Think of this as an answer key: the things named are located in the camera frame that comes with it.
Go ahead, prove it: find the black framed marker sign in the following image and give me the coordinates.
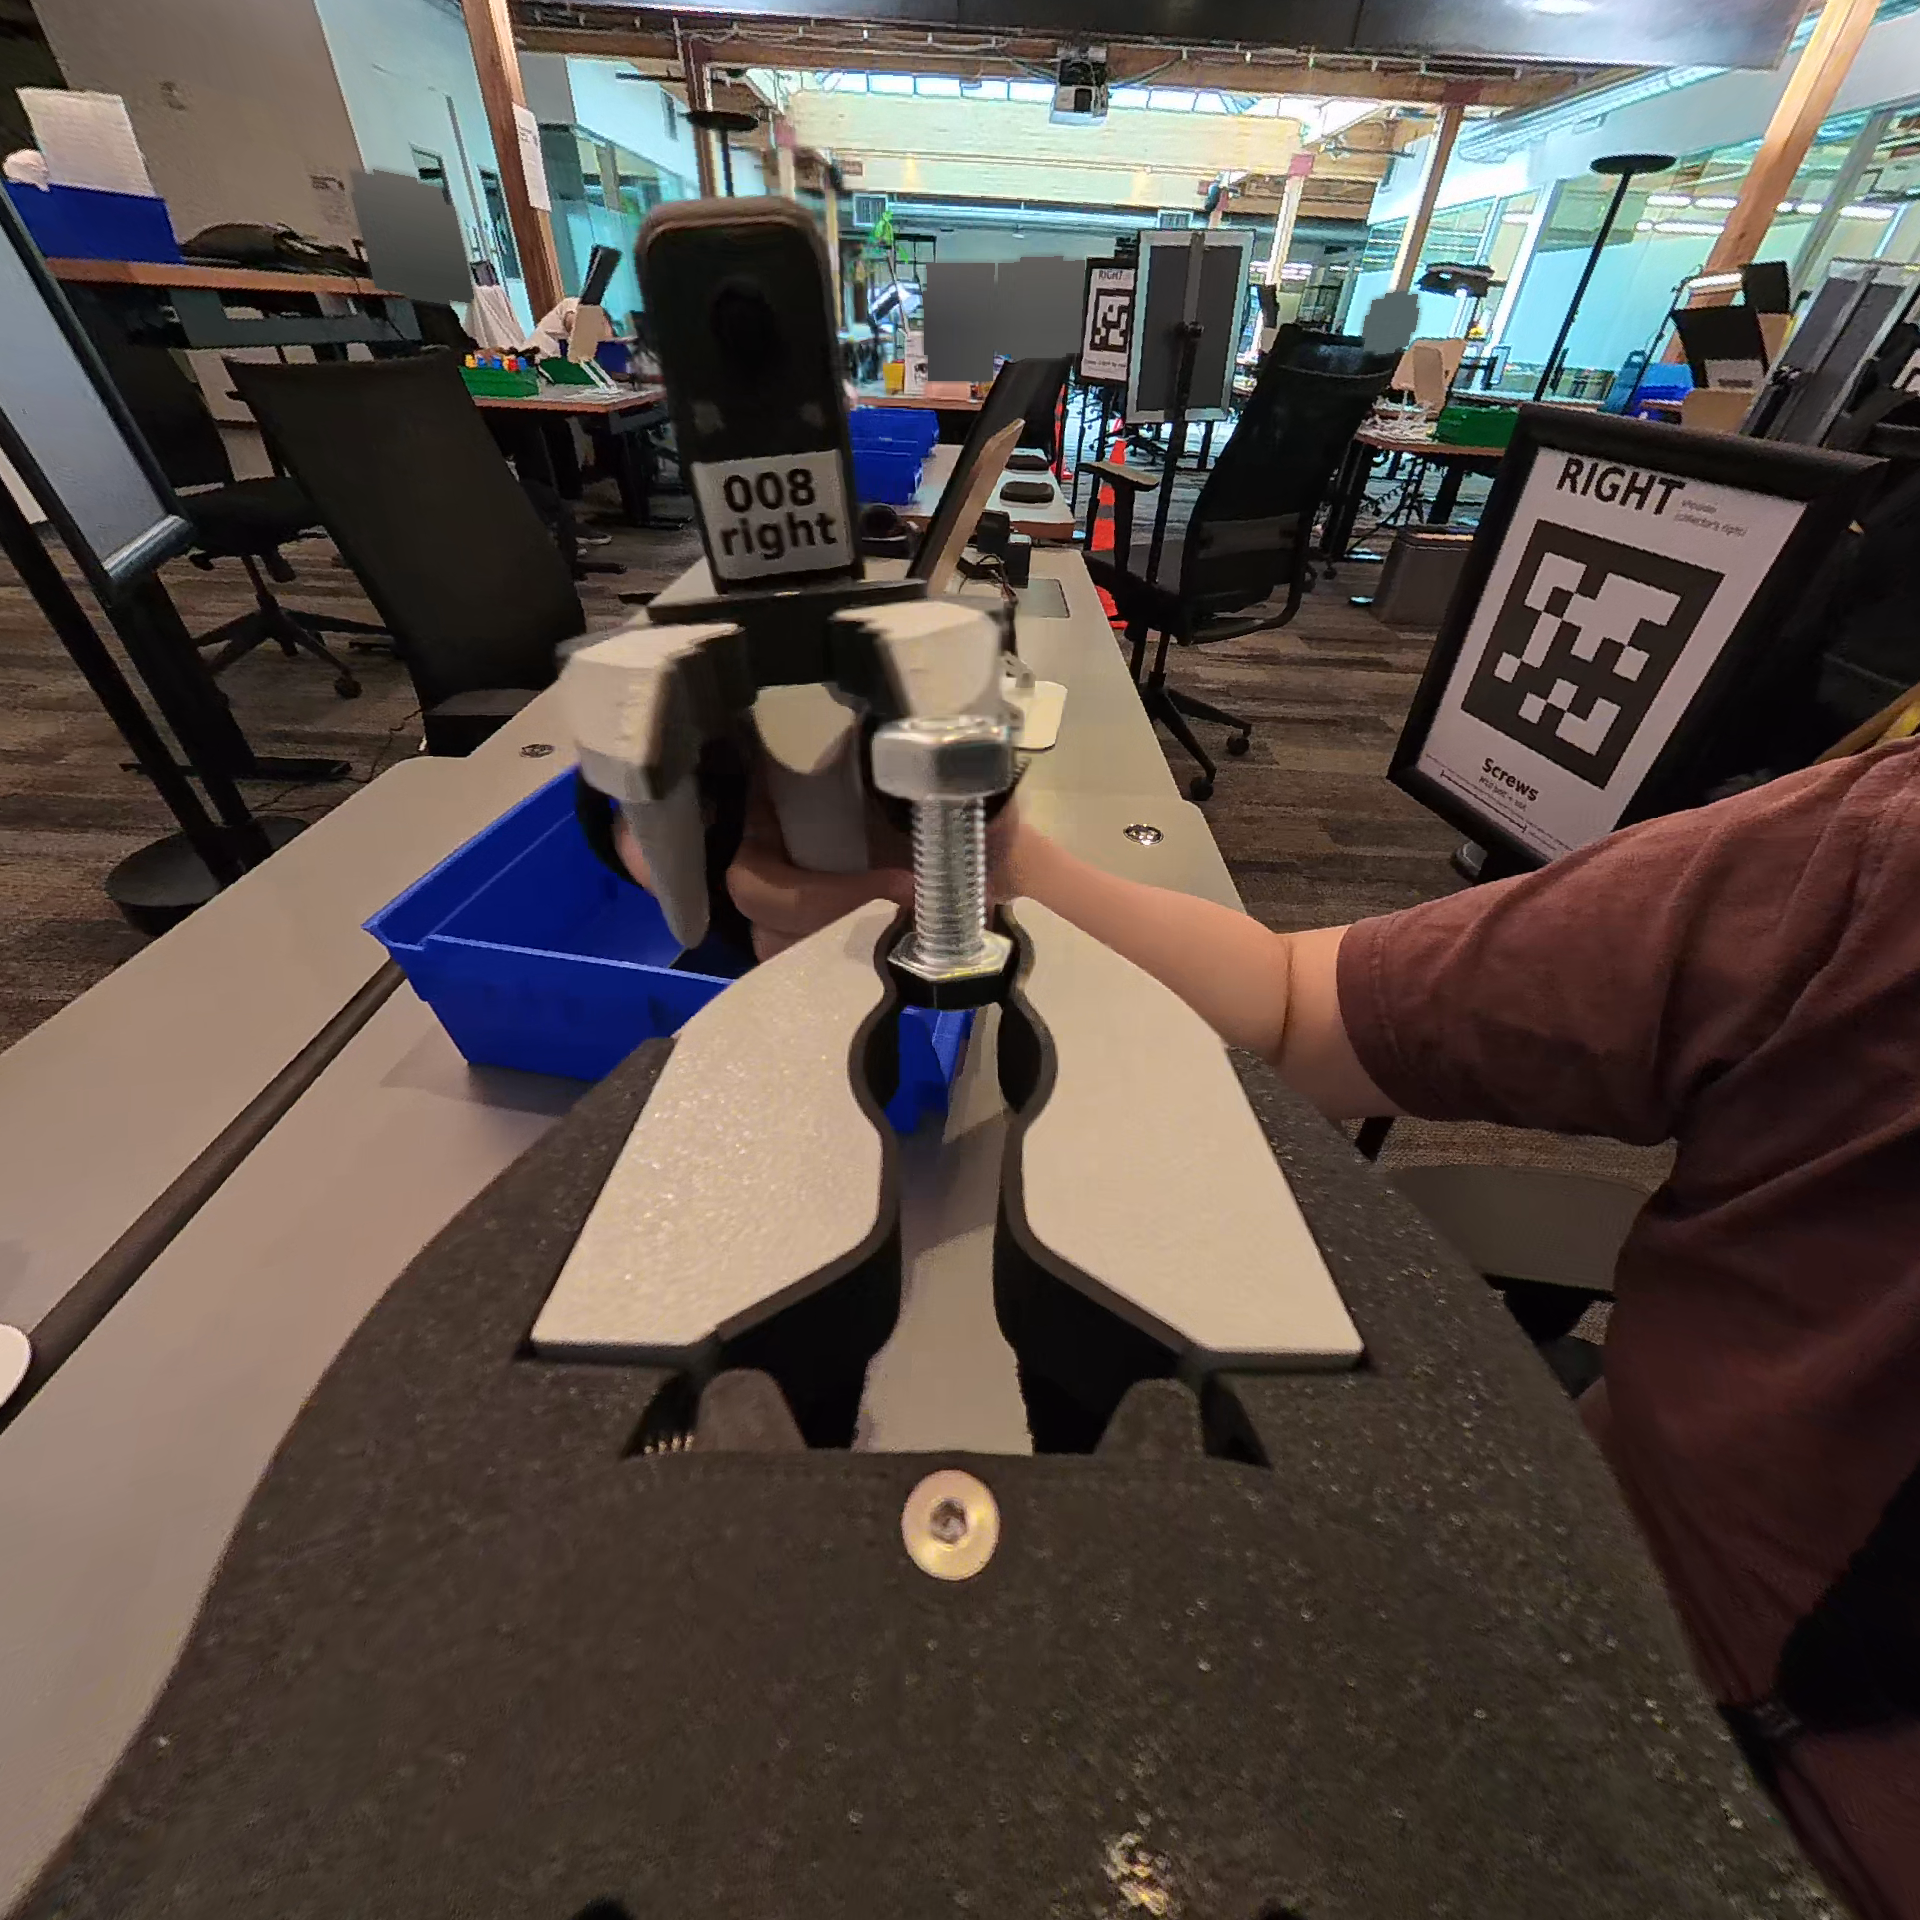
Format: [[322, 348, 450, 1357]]
[[1077, 259, 1143, 387], [1382, 403, 1888, 883]]

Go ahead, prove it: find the steel hex nut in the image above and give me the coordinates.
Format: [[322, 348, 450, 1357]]
[[865, 717, 1014, 800]]

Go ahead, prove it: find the white foam box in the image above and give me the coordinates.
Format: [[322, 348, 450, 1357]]
[[15, 87, 162, 196]]

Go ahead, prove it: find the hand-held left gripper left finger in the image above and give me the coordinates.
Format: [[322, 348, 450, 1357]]
[[528, 901, 913, 1370]]

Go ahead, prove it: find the steel hex bolt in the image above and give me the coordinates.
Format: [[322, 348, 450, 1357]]
[[887, 786, 1022, 1003]]

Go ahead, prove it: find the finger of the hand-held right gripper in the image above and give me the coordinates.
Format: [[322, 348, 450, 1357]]
[[753, 596, 1038, 876], [557, 621, 752, 950]]

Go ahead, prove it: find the person's maroon shirt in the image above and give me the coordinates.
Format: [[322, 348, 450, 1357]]
[[1335, 742, 1920, 1920]]

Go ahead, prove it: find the black bag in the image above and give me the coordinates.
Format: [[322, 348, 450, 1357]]
[[175, 221, 377, 282]]

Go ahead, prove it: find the blue storage crate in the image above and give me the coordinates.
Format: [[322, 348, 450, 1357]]
[[0, 180, 185, 266]]

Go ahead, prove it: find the black floor lamp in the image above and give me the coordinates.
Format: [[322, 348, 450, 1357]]
[[1544, 150, 1680, 408]]

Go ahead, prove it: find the wooden high table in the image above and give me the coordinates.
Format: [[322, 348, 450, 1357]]
[[46, 256, 423, 355]]

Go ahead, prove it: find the person's right hand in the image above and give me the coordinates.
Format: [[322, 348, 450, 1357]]
[[726, 810, 1056, 964]]

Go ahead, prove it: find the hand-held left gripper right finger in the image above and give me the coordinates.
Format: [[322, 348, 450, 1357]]
[[997, 896, 1367, 1374]]

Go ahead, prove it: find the grey sign panel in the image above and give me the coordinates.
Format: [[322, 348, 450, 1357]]
[[1123, 229, 1257, 427]]

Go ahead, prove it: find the grey waste bin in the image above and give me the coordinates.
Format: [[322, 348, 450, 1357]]
[[1371, 526, 1481, 626]]

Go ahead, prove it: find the black office chair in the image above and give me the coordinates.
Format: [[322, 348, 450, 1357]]
[[224, 352, 590, 759], [1077, 322, 1401, 800], [168, 478, 365, 702]]

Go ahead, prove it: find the black floor sign stand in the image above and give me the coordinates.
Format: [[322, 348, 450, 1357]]
[[0, 180, 354, 934]]

